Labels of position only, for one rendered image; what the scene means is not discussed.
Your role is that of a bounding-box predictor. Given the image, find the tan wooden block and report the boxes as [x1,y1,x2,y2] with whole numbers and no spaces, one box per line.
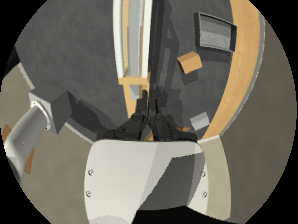
[176,52,202,74]

